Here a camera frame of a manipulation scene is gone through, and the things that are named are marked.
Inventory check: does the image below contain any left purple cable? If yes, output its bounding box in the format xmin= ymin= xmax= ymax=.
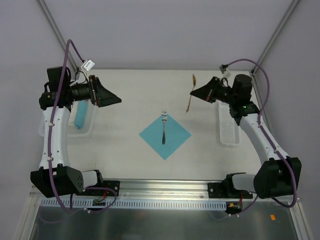
xmin=48 ymin=38 xmax=118 ymax=213

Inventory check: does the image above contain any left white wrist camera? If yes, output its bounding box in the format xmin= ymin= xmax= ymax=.
xmin=80 ymin=58 xmax=96 ymax=73

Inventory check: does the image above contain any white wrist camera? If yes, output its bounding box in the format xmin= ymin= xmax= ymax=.
xmin=219 ymin=64 xmax=231 ymax=79
xmin=80 ymin=58 xmax=96 ymax=73

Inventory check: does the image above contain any aluminium frame post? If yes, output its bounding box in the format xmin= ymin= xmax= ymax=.
xmin=257 ymin=0 xmax=301 ymax=66
xmin=36 ymin=0 xmax=80 ymax=73

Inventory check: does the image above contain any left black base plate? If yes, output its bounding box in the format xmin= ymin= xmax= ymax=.
xmin=76 ymin=180 xmax=121 ymax=197

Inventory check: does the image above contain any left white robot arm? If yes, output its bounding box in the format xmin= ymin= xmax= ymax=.
xmin=30 ymin=66 xmax=122 ymax=198

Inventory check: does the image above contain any blue paper napkin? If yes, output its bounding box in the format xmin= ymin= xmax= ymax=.
xmin=139 ymin=114 xmax=192 ymax=160

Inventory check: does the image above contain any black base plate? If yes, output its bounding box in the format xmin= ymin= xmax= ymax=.
xmin=76 ymin=180 xmax=121 ymax=197
xmin=207 ymin=182 xmax=253 ymax=199

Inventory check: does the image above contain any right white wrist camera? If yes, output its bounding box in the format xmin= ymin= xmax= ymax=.
xmin=219 ymin=64 xmax=231 ymax=79

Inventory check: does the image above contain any left aluminium frame post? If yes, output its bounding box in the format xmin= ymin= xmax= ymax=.
xmin=36 ymin=0 xmax=80 ymax=73

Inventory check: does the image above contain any white slotted cable duct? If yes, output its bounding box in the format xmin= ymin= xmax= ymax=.
xmin=39 ymin=198 xmax=228 ymax=211

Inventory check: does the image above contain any right white plastic tray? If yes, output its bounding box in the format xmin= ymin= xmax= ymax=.
xmin=218 ymin=101 xmax=241 ymax=147

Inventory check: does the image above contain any aluminium mounting rail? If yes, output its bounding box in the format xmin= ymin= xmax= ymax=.
xmin=29 ymin=178 xmax=301 ymax=202

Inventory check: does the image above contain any left white plastic basket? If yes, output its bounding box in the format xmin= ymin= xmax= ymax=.
xmin=38 ymin=100 xmax=96 ymax=140

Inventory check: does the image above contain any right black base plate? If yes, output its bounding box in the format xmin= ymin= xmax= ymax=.
xmin=207 ymin=182 xmax=253 ymax=199

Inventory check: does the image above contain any orange sticker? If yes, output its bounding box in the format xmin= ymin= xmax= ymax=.
xmin=270 ymin=214 xmax=276 ymax=221

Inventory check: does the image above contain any gold spoon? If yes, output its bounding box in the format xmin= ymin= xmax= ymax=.
xmin=185 ymin=74 xmax=197 ymax=113

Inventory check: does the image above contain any right aluminium frame post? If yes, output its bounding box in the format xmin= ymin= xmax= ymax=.
xmin=257 ymin=0 xmax=301 ymax=66

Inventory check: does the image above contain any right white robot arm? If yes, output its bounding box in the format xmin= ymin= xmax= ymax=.
xmin=190 ymin=74 xmax=302 ymax=199

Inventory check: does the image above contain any silver fork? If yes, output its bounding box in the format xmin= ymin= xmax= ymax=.
xmin=161 ymin=111 xmax=168 ymax=145

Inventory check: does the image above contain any rolled blue napkin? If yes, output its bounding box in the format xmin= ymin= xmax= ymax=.
xmin=73 ymin=100 xmax=88 ymax=129

